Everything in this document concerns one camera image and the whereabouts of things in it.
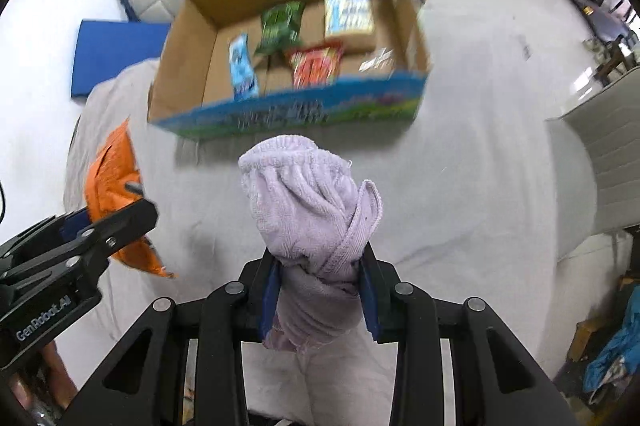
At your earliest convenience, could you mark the orange snack packet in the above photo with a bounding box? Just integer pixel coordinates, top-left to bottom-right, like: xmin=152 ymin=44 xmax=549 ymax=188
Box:
xmin=85 ymin=120 xmax=175 ymax=279

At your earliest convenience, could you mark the lavender towel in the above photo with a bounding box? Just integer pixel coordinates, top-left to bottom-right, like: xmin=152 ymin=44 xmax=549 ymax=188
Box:
xmin=239 ymin=135 xmax=383 ymax=351

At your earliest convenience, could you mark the light blue long packet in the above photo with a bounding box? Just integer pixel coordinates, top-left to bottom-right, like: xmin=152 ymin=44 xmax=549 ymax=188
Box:
xmin=228 ymin=33 xmax=259 ymax=101

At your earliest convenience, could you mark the red snack packet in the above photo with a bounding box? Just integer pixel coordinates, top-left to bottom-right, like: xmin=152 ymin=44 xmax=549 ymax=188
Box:
xmin=285 ymin=42 xmax=343 ymax=90

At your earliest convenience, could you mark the green snack packet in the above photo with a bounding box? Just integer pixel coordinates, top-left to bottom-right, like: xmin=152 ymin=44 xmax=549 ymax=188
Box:
xmin=255 ymin=1 xmax=305 ymax=56

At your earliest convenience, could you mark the yellow blue tissue pack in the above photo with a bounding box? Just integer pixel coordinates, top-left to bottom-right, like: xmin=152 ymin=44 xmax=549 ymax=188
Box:
xmin=324 ymin=0 xmax=375 ymax=38

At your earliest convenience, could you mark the blue bag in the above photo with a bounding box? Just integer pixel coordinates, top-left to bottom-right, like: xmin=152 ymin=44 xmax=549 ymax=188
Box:
xmin=582 ymin=298 xmax=639 ymax=396

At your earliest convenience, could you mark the blue foam mat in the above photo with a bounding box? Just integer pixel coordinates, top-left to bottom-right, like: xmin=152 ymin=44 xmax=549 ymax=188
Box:
xmin=70 ymin=20 xmax=170 ymax=98

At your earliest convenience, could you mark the grey table cloth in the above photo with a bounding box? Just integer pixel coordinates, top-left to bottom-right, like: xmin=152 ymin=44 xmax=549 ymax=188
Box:
xmin=58 ymin=0 xmax=570 ymax=384

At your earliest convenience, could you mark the grey office chair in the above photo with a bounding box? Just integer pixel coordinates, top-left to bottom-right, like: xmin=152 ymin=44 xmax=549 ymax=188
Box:
xmin=546 ymin=68 xmax=640 ymax=259

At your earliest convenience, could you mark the open cardboard box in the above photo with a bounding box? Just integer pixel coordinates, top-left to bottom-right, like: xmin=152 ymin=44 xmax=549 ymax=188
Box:
xmin=148 ymin=0 xmax=431 ymax=139

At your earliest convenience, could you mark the brown wooden chair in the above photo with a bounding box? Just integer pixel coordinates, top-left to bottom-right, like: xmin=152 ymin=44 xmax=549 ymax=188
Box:
xmin=593 ymin=38 xmax=639 ymax=87

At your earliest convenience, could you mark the treadmill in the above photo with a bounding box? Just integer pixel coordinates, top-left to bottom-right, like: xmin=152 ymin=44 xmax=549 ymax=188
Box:
xmin=570 ymin=0 xmax=639 ymax=49

